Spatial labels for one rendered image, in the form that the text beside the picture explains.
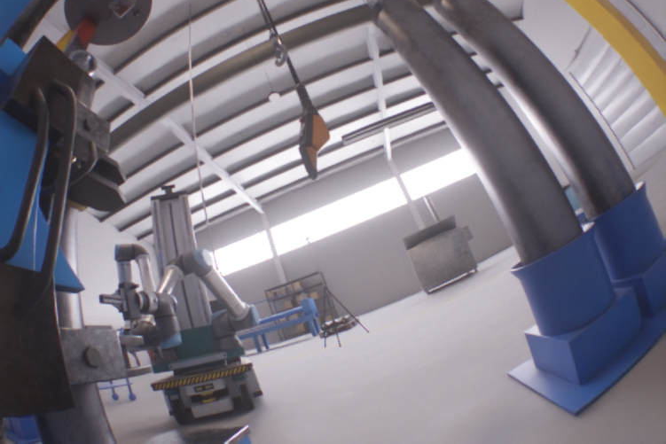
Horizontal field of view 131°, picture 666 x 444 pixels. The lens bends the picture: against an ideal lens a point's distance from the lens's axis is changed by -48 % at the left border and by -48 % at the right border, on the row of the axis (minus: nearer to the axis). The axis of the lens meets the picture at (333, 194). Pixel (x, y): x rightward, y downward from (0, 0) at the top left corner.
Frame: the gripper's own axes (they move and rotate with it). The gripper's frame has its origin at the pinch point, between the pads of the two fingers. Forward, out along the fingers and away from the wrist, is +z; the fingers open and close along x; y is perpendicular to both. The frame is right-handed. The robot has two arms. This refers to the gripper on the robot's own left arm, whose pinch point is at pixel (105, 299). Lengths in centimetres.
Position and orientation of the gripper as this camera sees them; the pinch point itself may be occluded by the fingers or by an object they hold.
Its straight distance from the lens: 105.4
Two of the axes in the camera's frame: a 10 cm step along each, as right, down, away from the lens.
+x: 3.4, 8.6, -3.8
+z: -1.8, -3.3, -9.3
